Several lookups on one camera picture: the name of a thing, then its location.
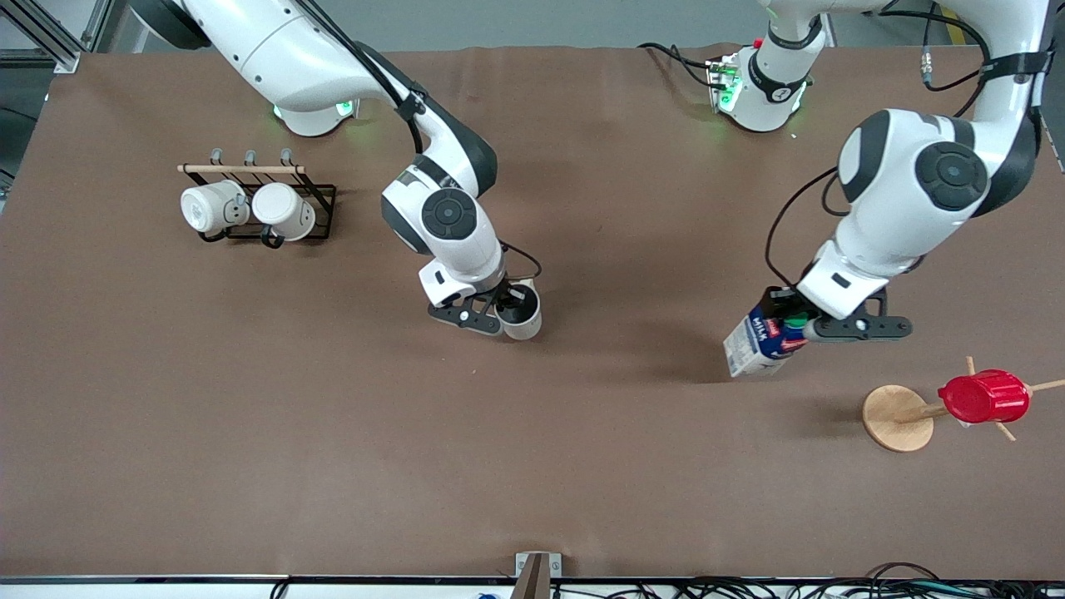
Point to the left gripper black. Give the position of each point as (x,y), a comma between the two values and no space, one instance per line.
(783,300)

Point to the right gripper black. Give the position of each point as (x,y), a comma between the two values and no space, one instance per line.
(516,299)

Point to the white mug grey inside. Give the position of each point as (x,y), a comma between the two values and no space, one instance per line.
(524,329)

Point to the blue white milk carton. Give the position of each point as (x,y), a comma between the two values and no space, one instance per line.
(753,349)

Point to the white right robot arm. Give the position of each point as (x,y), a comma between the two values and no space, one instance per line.
(291,58)

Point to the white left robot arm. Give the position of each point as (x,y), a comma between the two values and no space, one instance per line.
(915,175)

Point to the red plastic cup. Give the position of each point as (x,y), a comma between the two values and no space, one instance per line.
(986,398)

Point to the wooden mug tree stand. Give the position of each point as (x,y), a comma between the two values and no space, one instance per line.
(897,418)

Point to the face print white mug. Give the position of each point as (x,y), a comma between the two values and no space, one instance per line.
(208,208)

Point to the grey metal table bracket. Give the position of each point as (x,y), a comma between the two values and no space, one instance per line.
(522,564)

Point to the aluminium frame profile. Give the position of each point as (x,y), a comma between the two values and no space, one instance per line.
(50,37)

